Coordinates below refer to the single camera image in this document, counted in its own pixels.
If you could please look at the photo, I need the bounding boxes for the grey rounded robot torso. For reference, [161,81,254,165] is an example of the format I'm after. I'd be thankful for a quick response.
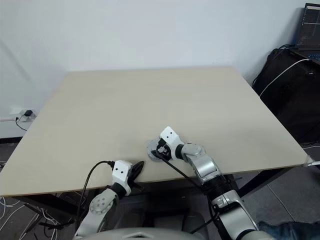
[74,220,209,240]

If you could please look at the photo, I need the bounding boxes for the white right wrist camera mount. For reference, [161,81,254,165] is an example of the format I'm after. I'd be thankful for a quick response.
[159,126,186,161]

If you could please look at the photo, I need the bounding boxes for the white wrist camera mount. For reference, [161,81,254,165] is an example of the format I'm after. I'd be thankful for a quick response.
[159,126,186,161]
[111,159,134,197]

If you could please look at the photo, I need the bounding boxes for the white cable over case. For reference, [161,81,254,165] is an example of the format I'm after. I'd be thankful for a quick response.
[258,58,312,98]

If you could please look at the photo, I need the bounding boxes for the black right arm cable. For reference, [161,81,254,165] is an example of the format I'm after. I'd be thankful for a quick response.
[157,149,219,235]

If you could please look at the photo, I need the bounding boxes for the black metal table frame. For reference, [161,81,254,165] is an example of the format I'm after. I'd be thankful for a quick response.
[12,163,310,226]

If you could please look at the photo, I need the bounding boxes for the blue jeans leg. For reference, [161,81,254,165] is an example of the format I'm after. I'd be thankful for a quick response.
[258,221,320,240]

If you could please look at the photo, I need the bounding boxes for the black laptop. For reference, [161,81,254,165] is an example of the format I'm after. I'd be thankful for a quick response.
[290,2,320,60]

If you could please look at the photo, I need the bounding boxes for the small grey round object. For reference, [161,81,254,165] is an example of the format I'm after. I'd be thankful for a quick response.
[146,137,166,158]

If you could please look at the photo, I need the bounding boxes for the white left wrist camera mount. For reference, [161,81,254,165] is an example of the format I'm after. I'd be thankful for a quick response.
[111,159,134,197]

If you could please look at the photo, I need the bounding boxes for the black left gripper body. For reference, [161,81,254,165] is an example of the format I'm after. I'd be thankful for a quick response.
[125,166,142,193]

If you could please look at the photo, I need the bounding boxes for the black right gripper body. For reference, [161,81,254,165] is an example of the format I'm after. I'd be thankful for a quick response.
[156,140,174,161]

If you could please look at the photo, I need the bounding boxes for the white floor cable tangle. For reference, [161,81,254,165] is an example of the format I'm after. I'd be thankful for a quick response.
[0,161,60,240]

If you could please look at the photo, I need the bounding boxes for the large black case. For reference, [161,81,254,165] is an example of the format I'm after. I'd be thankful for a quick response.
[252,47,320,145]

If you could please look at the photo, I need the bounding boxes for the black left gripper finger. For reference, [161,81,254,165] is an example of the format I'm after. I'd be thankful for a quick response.
[131,160,145,173]
[134,162,146,180]

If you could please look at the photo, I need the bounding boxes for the silver motor housing copper windings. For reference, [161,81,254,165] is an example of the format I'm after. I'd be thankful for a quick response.
[146,136,174,163]

